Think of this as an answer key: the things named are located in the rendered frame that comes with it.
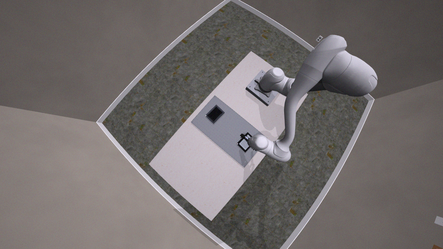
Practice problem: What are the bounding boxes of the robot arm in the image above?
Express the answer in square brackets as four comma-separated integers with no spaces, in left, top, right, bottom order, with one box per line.
[248,35,378,162]

